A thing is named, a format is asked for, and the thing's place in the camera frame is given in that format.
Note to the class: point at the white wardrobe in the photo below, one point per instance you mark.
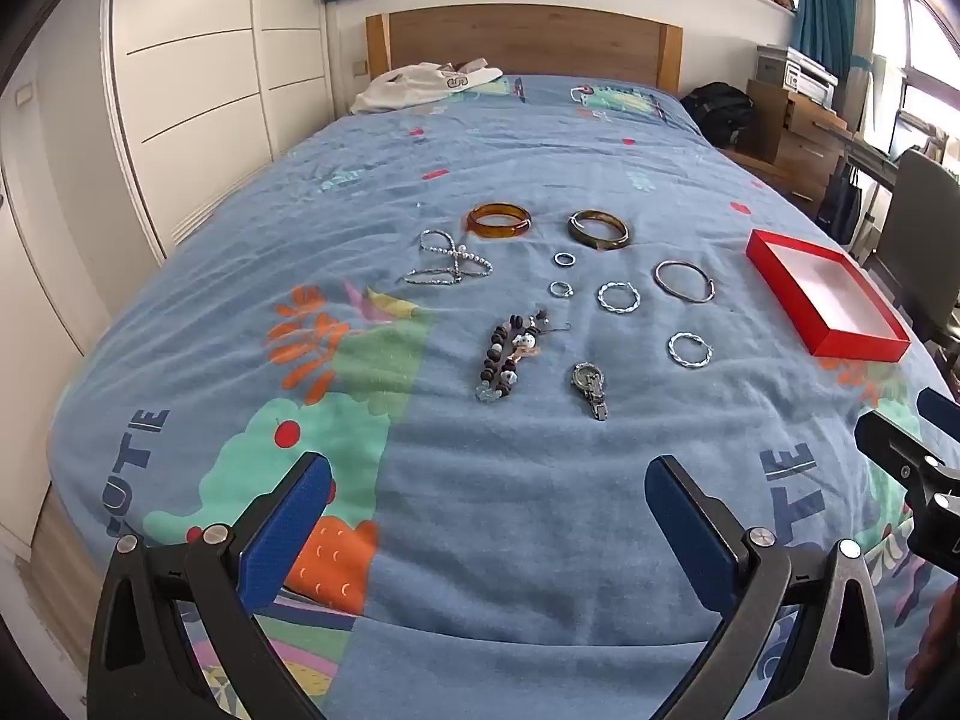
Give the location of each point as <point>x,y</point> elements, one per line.
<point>195,90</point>

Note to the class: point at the dark blue hanging bag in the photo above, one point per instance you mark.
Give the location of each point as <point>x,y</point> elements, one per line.
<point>840,199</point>

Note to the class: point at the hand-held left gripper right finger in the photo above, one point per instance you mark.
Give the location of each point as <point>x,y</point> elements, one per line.
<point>690,525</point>

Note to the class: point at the wooden dresser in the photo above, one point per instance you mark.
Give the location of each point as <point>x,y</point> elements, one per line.
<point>802,142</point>

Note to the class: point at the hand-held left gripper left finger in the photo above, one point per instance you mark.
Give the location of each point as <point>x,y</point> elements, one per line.
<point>289,525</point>

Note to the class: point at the black backpack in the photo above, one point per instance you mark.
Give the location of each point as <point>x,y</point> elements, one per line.
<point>716,112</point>

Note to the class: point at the twisted silver hoop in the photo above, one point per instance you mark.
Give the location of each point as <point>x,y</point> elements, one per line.
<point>600,297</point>
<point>671,350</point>

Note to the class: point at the amber bangle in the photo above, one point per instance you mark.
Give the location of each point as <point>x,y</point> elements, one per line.
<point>480,226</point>

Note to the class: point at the white cloth bag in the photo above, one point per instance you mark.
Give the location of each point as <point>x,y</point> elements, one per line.
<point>420,86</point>

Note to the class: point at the silver wristwatch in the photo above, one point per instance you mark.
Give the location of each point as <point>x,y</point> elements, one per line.
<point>587,375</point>

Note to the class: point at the wooden headboard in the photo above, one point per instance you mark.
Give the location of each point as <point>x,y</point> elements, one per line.
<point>525,37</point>

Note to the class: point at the red cardboard box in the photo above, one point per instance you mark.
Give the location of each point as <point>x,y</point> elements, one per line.
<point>840,292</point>

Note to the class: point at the grey chair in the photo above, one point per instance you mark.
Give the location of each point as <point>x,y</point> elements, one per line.
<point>919,225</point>

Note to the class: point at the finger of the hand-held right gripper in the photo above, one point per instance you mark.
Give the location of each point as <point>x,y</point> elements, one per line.
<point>892,446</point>
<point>939,406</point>

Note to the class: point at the green brown bangle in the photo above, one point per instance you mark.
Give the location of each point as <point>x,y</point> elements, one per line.
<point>581,234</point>

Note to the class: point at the grey printer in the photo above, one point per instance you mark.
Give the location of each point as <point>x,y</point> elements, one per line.
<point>795,75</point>

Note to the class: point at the blue printed blanket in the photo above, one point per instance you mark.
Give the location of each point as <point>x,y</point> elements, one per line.
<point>487,510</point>

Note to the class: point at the person's right hand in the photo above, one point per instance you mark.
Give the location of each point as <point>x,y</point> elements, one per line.
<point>946,637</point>

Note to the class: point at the thin silver bangle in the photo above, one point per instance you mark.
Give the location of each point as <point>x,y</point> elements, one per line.
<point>658,281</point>

